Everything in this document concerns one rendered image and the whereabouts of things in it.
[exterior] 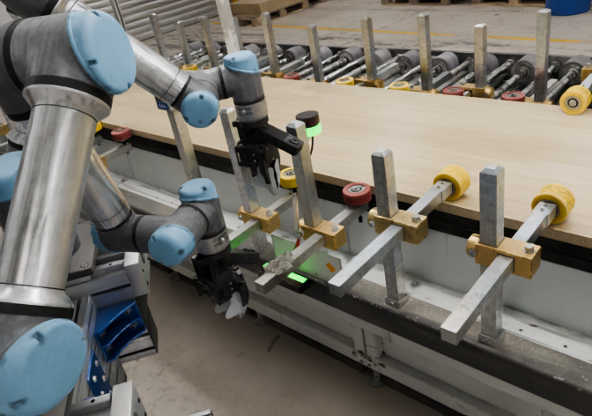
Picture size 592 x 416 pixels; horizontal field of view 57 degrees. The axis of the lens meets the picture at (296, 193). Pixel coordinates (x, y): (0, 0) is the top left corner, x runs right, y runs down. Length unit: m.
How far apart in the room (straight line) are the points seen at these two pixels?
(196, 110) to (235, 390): 1.42
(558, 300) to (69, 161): 1.15
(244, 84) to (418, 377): 1.19
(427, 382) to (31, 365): 1.47
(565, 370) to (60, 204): 1.02
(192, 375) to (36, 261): 1.72
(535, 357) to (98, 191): 0.96
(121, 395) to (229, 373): 1.41
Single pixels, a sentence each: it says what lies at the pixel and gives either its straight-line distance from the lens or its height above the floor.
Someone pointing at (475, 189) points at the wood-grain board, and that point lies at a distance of 1.50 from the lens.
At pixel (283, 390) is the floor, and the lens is 2.24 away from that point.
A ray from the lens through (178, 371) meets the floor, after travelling 2.46.
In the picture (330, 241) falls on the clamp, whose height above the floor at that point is 0.85.
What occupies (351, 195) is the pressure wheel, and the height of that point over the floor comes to 0.91.
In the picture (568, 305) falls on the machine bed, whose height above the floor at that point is 0.69.
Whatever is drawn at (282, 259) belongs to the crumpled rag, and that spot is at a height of 0.88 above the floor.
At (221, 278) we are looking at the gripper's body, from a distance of 1.19.
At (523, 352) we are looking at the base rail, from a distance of 1.33.
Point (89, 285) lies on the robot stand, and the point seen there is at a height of 0.97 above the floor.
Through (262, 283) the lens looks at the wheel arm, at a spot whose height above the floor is 0.86.
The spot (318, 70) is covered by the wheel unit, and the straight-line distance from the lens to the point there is 2.73.
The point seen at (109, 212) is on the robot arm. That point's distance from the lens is 1.06.
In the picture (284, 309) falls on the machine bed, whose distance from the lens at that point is 2.31.
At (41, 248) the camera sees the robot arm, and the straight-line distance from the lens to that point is 0.75.
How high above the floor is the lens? 1.65
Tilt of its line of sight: 28 degrees down
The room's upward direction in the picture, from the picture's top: 11 degrees counter-clockwise
